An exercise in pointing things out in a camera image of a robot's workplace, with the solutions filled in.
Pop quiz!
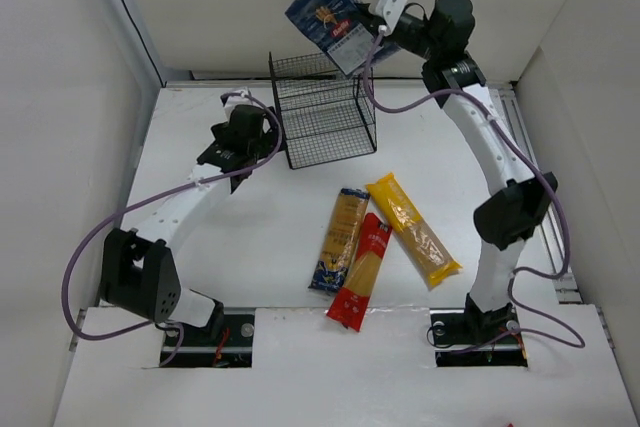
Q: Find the blue Barilla pasta box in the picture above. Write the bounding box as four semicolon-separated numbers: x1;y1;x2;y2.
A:
285;0;375;77

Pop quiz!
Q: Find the blue-ended spaghetti bag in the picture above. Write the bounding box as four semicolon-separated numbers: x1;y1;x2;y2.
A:
309;188;370;294

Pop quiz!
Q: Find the red spaghetti bag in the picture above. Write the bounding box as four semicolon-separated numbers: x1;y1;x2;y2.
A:
327;213;392;332

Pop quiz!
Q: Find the yellow spaghetti bag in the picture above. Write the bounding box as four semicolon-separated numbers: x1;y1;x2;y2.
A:
366;173;461;289

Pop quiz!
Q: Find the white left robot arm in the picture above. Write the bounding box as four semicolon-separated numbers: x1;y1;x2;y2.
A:
99;102;279;340

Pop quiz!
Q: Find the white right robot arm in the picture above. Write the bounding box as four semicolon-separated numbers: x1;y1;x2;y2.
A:
354;0;557;321

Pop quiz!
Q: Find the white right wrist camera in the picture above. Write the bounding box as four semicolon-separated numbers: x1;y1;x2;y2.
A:
372;0;409;34

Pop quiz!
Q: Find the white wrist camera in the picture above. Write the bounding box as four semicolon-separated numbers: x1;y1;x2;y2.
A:
220;88;253;120
372;0;409;34

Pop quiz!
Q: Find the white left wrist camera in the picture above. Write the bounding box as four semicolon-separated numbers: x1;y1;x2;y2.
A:
220;88;253;120

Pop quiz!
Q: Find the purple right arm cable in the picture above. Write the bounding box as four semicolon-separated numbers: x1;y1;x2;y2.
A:
362;26;586;354

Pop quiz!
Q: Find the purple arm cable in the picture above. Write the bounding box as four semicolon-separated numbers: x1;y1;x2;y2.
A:
61;91;284;367
362;26;586;354

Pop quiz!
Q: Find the black wire mesh shelf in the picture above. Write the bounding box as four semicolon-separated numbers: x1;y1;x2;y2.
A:
269;54;377;170

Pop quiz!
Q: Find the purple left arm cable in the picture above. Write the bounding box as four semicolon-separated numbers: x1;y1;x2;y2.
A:
61;91;284;367

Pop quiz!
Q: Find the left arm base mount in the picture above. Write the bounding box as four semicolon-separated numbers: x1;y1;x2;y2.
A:
158;314;256;368

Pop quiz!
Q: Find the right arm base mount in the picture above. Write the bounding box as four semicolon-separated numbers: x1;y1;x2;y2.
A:
427;305;528;368

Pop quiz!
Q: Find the aluminium table edge rail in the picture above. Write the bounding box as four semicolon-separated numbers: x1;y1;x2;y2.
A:
497;83;582;304

